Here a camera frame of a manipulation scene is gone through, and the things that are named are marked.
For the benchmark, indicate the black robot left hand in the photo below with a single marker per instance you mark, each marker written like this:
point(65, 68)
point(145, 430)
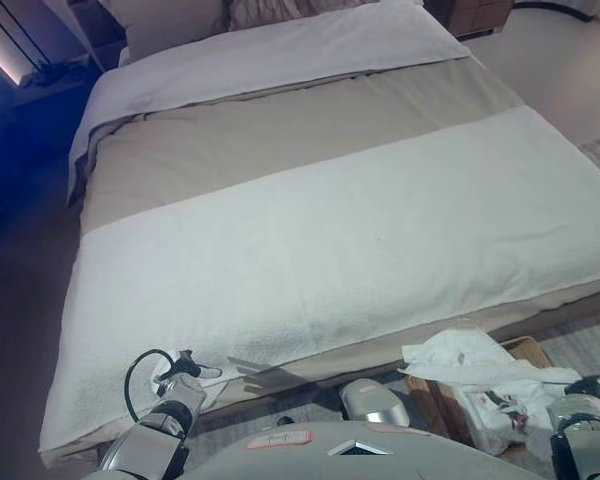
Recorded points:
point(186, 369)

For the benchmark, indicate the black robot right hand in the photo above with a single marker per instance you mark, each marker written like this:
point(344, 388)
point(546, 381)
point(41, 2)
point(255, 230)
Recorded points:
point(590, 387)

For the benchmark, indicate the white clothes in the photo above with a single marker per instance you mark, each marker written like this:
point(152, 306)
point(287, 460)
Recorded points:
point(480, 365)

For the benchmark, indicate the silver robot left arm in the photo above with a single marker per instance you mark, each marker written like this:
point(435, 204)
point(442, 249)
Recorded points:
point(165, 425)

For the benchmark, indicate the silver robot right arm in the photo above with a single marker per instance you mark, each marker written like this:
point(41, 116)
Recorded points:
point(585, 435)

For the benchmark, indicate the white bed blanket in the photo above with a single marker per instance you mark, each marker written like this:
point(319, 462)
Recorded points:
point(330, 240)

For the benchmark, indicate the beige mattress sheet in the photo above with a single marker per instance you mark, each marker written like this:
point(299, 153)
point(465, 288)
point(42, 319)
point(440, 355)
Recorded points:
point(530, 312)

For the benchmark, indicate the silver robot torso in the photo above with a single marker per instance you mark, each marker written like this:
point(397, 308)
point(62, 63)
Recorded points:
point(355, 457)

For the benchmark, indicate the silver robot right leg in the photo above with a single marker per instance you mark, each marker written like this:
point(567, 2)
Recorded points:
point(375, 402)

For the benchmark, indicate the beige duvet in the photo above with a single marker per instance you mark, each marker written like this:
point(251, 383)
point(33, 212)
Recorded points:
point(280, 130)

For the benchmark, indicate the dark low nightstand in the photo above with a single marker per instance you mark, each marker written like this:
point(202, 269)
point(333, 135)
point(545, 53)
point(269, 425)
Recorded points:
point(55, 82)

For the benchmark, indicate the white folded top sheet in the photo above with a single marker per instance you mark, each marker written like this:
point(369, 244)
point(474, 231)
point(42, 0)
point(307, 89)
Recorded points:
point(280, 55)

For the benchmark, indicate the white pillow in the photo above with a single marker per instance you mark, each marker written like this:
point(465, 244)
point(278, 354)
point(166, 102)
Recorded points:
point(170, 25)

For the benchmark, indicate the gray patterned throw pillow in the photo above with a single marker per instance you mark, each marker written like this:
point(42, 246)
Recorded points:
point(270, 11)

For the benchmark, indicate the brown nightstand with drawers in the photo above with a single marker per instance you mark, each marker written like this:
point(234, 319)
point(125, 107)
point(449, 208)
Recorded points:
point(472, 15)

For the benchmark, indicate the white wall light strip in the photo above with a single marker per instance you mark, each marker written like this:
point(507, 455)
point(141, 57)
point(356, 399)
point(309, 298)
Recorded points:
point(0, 57)

